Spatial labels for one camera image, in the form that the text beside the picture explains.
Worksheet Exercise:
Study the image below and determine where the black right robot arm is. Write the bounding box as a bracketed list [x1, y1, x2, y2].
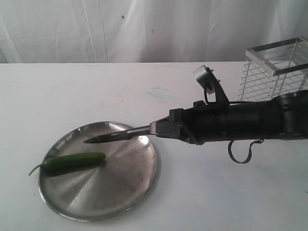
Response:
[150, 90, 308, 145]

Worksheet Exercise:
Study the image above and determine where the round stainless steel plate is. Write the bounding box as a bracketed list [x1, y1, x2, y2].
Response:
[38, 121, 157, 221]

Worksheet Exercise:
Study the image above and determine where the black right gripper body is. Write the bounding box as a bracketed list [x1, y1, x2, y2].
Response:
[169, 101, 231, 145]

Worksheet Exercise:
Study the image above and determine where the black kitchen knife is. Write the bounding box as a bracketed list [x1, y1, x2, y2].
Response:
[84, 126, 150, 144]

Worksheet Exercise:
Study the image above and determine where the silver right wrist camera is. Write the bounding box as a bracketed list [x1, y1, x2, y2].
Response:
[193, 65, 215, 94]

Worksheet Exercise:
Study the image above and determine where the white backdrop curtain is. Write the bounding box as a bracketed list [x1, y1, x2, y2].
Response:
[0, 0, 308, 64]

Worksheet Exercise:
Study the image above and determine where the green cucumber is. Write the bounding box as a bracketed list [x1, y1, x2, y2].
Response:
[28, 152, 106, 176]

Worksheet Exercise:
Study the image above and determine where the steel wire utensil rack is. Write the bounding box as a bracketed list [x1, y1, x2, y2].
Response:
[239, 37, 308, 102]

